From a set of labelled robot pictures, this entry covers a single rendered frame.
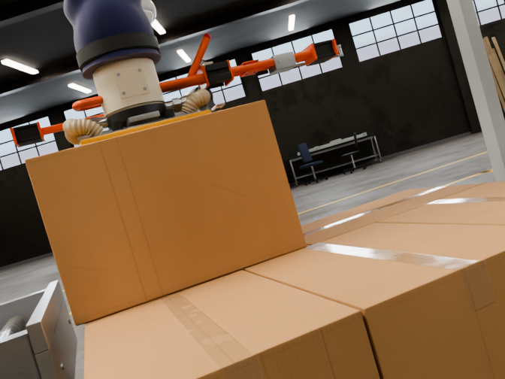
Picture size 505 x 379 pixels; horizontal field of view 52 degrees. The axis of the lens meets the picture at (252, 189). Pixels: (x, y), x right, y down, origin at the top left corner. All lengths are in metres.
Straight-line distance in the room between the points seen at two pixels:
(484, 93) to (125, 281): 3.37
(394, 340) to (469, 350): 0.13
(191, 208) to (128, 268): 0.21
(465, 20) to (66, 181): 3.46
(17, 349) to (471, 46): 3.70
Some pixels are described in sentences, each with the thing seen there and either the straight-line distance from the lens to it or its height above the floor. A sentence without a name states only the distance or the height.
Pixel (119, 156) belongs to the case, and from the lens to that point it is 1.28.
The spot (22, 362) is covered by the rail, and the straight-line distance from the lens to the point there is 1.15.
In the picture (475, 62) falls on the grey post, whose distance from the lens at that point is 4.22.
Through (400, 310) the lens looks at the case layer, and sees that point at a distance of 0.81.
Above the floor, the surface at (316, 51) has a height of 1.07.
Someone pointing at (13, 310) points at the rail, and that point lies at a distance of 1.80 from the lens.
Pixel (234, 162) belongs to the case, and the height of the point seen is 0.81.
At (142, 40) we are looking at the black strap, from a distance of 1.44.
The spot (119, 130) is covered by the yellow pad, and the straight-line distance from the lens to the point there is 1.35.
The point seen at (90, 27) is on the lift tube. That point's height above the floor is 1.25.
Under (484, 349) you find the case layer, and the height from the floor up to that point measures 0.41.
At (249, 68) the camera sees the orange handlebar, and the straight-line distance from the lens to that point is 1.56.
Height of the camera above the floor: 0.78
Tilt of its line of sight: 2 degrees down
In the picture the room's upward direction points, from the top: 16 degrees counter-clockwise
